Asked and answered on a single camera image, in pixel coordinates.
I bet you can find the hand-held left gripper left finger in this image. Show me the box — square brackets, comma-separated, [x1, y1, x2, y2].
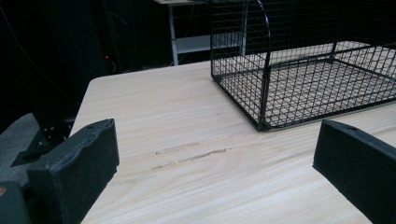
[26, 118, 120, 224]

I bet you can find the white metal shelf stand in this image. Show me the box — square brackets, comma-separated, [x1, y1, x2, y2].
[154, 0, 250, 67]

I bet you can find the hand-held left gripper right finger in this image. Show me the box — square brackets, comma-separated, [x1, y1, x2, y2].
[312, 119, 396, 224]

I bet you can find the black metal stand base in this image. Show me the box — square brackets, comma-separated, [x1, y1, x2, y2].
[10, 102, 78, 168]

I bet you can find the black wire basket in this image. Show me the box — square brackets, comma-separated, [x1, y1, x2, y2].
[210, 0, 396, 133]

